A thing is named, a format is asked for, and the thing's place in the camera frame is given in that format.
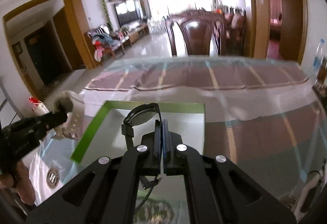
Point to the wooden armchair with clothes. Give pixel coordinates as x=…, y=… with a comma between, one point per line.
x=106, y=42

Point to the green vine garland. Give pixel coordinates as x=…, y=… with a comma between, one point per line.
x=106, y=14

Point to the red white paper bag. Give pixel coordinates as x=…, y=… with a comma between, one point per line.
x=37, y=106

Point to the clear water bottle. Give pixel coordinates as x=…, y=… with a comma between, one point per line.
x=317, y=59

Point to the flat screen television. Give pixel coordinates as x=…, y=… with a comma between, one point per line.
x=127, y=12

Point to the left hand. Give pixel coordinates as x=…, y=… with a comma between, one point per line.
x=23, y=184

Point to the green jewelry box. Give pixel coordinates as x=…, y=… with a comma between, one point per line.
x=102, y=136

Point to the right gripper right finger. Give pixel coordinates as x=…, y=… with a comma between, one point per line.
x=217, y=190

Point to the dark wooden dining chair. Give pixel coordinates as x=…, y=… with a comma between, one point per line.
x=198, y=29

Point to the black wrist watch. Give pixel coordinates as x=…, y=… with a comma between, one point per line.
x=150, y=161

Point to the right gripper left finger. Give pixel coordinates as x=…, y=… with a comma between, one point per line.
x=105, y=191

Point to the wooden tv cabinet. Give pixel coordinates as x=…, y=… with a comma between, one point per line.
x=133, y=34

